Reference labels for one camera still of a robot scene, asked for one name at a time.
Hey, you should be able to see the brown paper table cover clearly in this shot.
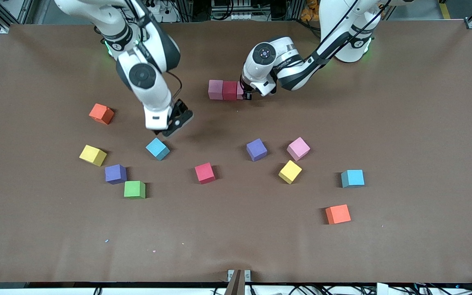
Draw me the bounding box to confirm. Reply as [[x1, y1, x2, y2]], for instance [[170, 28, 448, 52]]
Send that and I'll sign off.
[[0, 20, 472, 284]]

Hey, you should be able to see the white power strip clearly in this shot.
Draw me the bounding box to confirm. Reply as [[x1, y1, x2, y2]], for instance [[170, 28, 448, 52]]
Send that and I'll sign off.
[[146, 0, 179, 22]]

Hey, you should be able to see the grey electronics box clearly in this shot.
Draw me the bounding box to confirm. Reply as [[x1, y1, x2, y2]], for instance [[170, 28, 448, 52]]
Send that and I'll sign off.
[[209, 0, 257, 21]]

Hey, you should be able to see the yellow foam block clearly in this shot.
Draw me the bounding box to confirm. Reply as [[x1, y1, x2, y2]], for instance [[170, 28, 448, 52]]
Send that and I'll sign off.
[[79, 145, 108, 167], [278, 160, 302, 184]]

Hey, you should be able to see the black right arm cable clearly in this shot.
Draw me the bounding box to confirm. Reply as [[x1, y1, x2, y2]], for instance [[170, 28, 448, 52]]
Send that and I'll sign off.
[[166, 70, 183, 103]]

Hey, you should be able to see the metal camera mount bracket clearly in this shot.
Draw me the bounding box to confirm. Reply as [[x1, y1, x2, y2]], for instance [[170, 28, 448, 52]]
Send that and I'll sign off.
[[227, 269, 252, 295]]

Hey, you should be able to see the cyan foam block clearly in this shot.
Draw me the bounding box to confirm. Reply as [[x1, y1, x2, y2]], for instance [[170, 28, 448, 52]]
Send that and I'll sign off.
[[341, 169, 365, 188], [145, 138, 170, 161]]

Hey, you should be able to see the green foam block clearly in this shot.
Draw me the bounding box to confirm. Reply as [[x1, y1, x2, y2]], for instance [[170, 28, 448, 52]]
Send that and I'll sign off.
[[124, 181, 146, 200]]

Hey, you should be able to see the purple foam block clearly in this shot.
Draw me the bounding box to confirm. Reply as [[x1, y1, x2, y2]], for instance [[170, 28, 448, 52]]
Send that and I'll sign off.
[[105, 164, 127, 185], [246, 138, 268, 162]]

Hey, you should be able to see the red foam block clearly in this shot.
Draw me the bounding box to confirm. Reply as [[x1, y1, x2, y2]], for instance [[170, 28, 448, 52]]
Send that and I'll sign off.
[[195, 162, 216, 184], [222, 81, 238, 101]]

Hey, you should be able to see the orange foam block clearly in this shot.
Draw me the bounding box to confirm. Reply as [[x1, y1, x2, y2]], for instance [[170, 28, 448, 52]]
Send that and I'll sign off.
[[89, 103, 115, 125], [325, 204, 352, 225]]

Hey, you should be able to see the orange lumpy bag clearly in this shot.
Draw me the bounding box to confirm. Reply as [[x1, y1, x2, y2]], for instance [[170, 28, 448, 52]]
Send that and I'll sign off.
[[301, 0, 320, 22]]

